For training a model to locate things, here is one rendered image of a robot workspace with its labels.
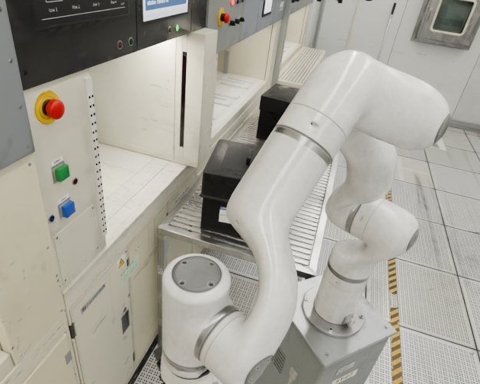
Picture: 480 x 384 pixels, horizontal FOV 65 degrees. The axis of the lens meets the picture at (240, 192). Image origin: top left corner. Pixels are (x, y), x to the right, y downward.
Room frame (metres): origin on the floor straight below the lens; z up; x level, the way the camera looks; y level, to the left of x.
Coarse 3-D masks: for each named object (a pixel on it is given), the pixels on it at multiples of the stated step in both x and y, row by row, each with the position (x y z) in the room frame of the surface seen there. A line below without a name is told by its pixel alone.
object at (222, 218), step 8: (208, 200) 1.10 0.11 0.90; (216, 200) 1.09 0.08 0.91; (208, 208) 1.10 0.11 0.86; (216, 208) 1.09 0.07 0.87; (224, 208) 1.09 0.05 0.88; (208, 216) 1.10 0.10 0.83; (216, 216) 1.09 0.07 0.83; (224, 216) 1.09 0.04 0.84; (200, 224) 1.11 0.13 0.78; (208, 224) 1.10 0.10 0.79; (216, 224) 1.09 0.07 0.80; (224, 224) 1.09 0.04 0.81; (224, 232) 1.09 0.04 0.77; (232, 232) 1.09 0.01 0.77
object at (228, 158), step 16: (224, 144) 1.33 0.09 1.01; (240, 144) 1.35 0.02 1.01; (208, 160) 1.19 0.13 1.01; (224, 160) 1.20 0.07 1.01; (240, 160) 1.22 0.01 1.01; (208, 176) 1.09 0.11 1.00; (224, 176) 1.09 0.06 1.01; (240, 176) 1.10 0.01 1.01; (208, 192) 1.09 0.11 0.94; (224, 192) 1.09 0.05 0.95
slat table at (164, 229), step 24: (336, 168) 1.75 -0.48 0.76; (192, 192) 1.34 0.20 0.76; (312, 192) 1.48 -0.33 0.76; (168, 216) 1.15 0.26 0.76; (192, 216) 1.17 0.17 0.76; (312, 216) 1.28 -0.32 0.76; (192, 240) 1.04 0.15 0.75; (216, 240) 1.05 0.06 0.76; (312, 240) 1.79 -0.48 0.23; (312, 264) 0.99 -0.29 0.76
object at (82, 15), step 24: (48, 0) 0.73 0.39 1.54; (72, 0) 0.79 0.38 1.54; (96, 0) 0.86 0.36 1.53; (120, 0) 0.95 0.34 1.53; (48, 24) 0.72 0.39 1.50; (72, 24) 0.78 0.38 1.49; (144, 24) 1.06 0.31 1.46; (48, 96) 0.70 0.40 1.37; (48, 120) 0.69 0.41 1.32; (144, 360) 0.99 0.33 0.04
